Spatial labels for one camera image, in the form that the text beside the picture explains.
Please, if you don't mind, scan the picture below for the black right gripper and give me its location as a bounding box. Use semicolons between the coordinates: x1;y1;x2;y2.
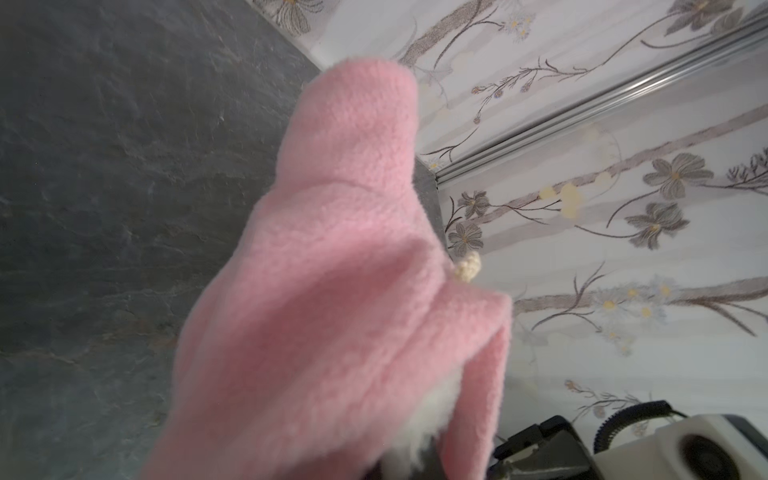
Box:
488;415;600;480

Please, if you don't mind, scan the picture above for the white plush teddy bear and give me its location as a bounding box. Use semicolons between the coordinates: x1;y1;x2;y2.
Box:
380;368;463;480

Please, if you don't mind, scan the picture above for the pink fleece teddy hoodie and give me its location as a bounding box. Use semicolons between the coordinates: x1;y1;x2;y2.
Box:
141;59;513;479

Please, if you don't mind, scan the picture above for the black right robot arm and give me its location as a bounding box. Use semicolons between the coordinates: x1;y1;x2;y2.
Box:
486;400;767;480

